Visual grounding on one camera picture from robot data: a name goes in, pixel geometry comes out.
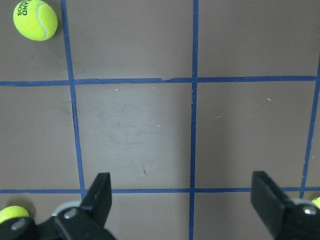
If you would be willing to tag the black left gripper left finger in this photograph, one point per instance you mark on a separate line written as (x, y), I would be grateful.
(85, 219)

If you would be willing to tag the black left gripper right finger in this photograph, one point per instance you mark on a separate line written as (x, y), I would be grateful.
(284, 217)

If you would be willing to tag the yellow tennis ball mid table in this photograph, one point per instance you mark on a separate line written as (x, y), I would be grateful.
(316, 201)

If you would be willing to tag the yellow tennis ball near base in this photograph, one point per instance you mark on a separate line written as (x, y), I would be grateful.
(11, 212)

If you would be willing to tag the tennis ball with black print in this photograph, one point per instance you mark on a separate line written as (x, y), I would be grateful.
(35, 20)

